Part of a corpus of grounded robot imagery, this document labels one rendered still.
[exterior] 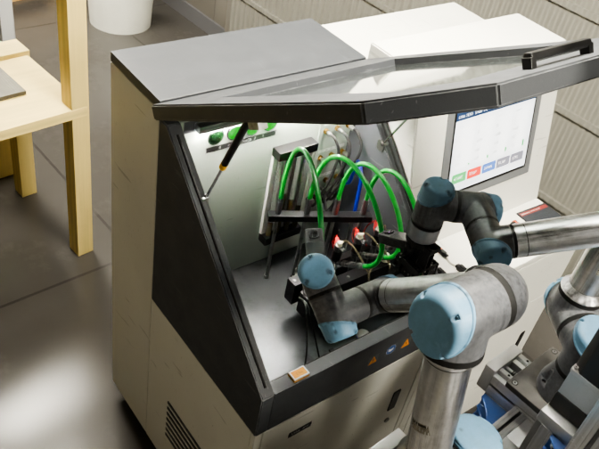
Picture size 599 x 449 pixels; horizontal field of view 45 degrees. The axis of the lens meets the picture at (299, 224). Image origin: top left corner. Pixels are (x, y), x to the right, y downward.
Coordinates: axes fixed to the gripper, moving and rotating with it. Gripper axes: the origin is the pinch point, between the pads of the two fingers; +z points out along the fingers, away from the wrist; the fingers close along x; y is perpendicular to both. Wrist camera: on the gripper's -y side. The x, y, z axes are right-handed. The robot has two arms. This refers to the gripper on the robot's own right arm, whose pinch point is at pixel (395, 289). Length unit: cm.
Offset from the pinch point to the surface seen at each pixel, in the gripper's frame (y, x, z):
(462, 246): -19, 56, 23
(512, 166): -29, 85, 5
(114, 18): -372, 103, 108
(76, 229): -168, -15, 104
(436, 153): -33, 45, -8
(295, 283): -31.1, -4.4, 23.1
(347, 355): -4.0, -6.0, 26.2
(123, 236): -80, -35, 31
